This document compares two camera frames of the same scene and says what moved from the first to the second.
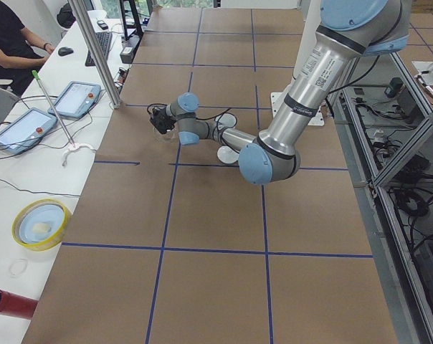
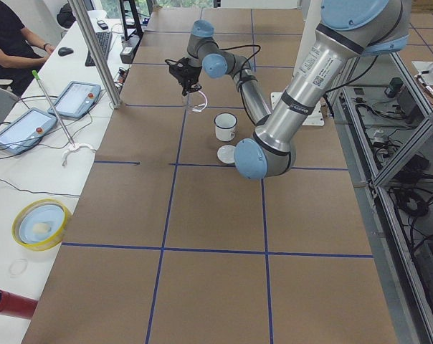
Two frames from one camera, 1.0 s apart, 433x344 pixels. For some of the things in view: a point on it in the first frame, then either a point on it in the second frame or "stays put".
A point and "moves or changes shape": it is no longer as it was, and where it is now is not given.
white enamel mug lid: [226, 155] stays put
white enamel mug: [227, 120] stays put
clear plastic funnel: [168, 137] moves or changes shape
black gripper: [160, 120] -> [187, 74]
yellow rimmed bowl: [40, 223] stays put
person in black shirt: [13, 52] stays put
